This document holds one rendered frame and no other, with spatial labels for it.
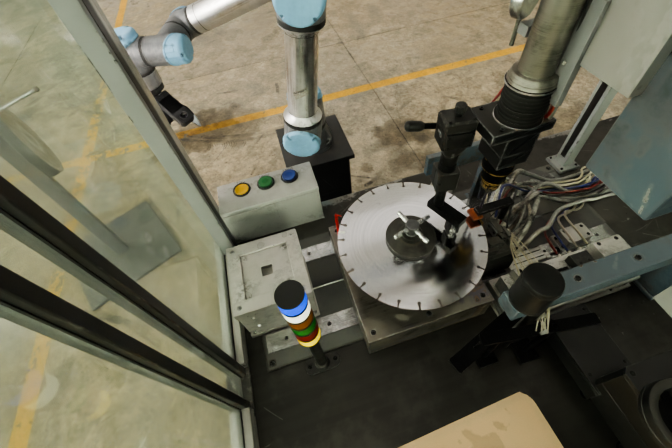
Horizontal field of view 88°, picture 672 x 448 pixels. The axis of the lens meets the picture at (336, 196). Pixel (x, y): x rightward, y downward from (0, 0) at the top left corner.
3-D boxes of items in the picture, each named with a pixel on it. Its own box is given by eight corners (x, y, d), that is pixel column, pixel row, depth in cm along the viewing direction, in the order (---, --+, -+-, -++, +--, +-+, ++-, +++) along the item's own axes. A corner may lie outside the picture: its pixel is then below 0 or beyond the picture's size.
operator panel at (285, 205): (236, 243, 105) (219, 215, 93) (233, 216, 112) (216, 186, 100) (324, 217, 108) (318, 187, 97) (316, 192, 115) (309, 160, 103)
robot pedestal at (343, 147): (289, 224, 199) (254, 123, 141) (355, 205, 204) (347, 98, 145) (305, 286, 174) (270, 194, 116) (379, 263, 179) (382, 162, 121)
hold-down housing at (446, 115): (432, 196, 69) (449, 116, 53) (426, 179, 72) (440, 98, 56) (459, 192, 69) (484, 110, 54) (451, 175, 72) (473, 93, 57)
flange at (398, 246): (422, 268, 73) (423, 263, 71) (376, 244, 78) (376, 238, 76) (444, 230, 78) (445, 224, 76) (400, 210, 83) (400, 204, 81)
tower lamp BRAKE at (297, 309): (281, 321, 51) (276, 313, 48) (276, 293, 53) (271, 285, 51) (310, 311, 51) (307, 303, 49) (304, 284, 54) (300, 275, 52)
